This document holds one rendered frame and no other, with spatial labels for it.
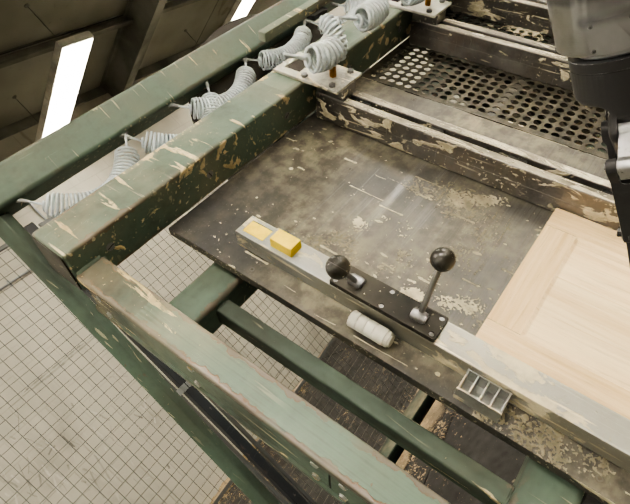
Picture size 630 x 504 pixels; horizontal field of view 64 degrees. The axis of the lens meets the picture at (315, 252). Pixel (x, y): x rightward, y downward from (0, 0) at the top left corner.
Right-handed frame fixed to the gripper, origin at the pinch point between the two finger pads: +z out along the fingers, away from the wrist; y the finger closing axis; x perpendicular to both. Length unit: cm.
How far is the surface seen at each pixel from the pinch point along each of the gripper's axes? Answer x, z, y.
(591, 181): -15, 20, -49
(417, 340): -32.6, 20.1, -4.5
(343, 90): -62, -8, -52
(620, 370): -7.3, 33.1, -14.8
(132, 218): -79, -10, 0
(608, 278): -10.7, 29.6, -32.1
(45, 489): -449, 232, 21
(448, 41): -54, -2, -96
